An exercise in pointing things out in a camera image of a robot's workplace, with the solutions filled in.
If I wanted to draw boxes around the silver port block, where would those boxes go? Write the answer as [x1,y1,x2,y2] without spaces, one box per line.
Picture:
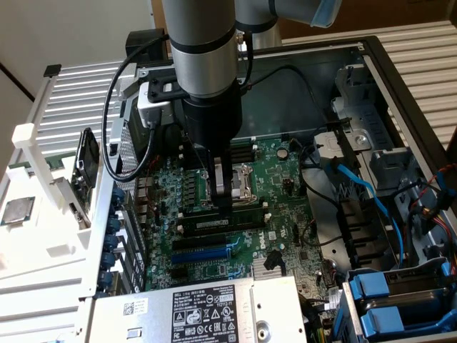
[135,177,156,229]

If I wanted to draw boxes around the graphics card with black fan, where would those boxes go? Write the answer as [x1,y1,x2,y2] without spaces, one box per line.
[68,127,101,230]

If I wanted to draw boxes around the white parts rack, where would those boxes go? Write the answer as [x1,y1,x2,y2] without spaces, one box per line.
[0,123,111,283]

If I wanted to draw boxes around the green RAM stick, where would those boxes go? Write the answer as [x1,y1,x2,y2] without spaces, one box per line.
[177,209,268,232]
[9,156,66,172]

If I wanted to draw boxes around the black wire plug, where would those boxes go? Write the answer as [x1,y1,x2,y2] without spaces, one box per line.
[263,249,283,272]

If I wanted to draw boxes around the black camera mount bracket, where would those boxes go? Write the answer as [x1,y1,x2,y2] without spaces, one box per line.
[146,77,190,104]

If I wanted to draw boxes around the open grey PC case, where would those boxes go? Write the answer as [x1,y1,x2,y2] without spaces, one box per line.
[76,34,457,343]

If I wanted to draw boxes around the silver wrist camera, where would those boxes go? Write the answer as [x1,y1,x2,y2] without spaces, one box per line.
[137,82,176,129]

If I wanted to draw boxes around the black plastic card guide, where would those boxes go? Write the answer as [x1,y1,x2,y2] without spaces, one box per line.
[337,199,388,269]

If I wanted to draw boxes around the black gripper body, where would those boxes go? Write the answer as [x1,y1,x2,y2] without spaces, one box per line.
[181,80,244,151]

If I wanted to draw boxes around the cardboard box with black lettering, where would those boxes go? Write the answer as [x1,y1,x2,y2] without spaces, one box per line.
[149,0,171,35]

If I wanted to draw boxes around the long black expansion slot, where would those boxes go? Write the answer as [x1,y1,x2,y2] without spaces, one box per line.
[172,234,228,253]

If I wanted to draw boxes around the thin metal locking lever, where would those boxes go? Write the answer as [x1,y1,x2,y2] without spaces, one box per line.
[193,144,210,176]

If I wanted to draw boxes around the silver power supply with label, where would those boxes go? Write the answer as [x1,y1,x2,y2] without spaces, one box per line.
[84,274,308,343]

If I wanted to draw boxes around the black camera cable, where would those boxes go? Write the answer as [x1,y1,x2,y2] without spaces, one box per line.
[101,34,171,184]

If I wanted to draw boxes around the blue flat SATA wire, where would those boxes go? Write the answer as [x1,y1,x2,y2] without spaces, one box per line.
[326,156,408,265]

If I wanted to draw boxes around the silver finned heatsink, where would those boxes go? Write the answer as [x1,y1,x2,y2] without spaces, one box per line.
[251,263,286,279]

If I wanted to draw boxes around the blue disk bay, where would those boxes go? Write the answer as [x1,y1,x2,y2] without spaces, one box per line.
[337,262,457,343]

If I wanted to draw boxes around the metal CPU socket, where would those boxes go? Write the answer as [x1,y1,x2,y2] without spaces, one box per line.
[199,162,261,209]

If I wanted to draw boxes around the blue expansion slot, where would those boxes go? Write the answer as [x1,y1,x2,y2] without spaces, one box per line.
[171,246,230,266]

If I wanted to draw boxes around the black box device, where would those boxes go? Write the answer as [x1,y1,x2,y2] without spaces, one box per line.
[126,29,171,64]

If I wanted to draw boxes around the grey metal drive cage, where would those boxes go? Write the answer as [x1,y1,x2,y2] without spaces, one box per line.
[330,64,431,201]

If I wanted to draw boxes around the black wire with connector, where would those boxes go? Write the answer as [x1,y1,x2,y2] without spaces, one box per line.
[242,66,329,124]

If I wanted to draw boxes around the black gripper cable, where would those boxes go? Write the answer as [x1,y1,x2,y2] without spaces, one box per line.
[235,31,254,96]

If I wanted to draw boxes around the silver CPU chip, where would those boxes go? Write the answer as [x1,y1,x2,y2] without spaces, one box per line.
[0,197,36,228]

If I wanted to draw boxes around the red yellow wire bundle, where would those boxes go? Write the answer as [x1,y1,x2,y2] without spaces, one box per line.
[410,199,457,251]

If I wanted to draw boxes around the green motherboard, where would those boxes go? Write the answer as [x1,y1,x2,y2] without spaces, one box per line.
[137,137,340,322]

